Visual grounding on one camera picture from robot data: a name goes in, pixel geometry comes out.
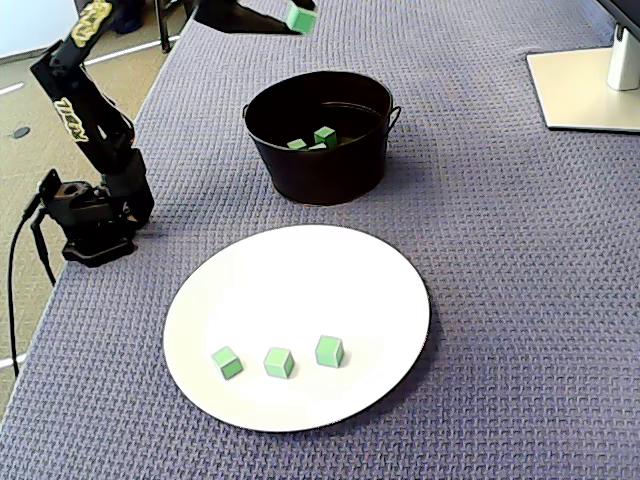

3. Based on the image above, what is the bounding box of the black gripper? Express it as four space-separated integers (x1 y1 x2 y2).
192 0 319 36

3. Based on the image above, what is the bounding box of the black round metal container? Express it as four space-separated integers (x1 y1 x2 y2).
242 70 403 207

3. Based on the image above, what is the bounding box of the white round plate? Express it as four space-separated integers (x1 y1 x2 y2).
162 223 432 434

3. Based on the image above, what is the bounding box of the black furniture leg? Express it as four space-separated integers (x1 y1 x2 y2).
154 0 197 54

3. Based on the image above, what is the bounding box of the dark blue bin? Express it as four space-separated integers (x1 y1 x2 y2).
112 0 149 36

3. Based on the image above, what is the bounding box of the silver monitor stand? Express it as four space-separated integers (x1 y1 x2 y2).
525 22 640 134

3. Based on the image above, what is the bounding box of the dark monitor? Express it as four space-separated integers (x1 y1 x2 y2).
597 0 640 29

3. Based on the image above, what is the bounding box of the blue textured table mat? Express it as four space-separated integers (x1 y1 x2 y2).
0 0 640 480

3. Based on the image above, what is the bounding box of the black cable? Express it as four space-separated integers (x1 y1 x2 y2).
5 192 46 377
29 212 58 287

